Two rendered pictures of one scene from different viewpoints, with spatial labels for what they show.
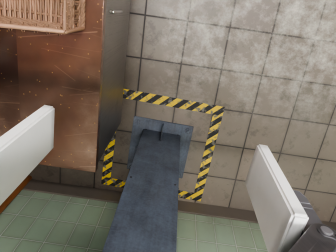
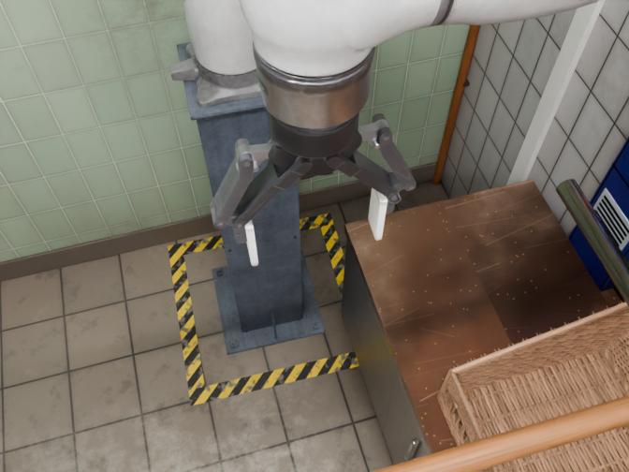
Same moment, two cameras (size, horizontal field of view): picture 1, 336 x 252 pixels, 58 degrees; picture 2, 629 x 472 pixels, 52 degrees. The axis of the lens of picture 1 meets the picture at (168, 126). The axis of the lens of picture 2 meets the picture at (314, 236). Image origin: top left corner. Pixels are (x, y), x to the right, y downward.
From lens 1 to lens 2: 0.51 m
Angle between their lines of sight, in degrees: 14
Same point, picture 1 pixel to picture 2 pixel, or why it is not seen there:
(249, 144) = (125, 364)
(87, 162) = (360, 231)
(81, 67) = (420, 347)
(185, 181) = (204, 266)
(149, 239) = not seen: hidden behind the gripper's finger
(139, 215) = not seen: hidden behind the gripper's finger
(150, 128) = (292, 323)
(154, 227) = not seen: hidden behind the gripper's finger
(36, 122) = (376, 227)
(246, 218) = (85, 248)
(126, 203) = (288, 199)
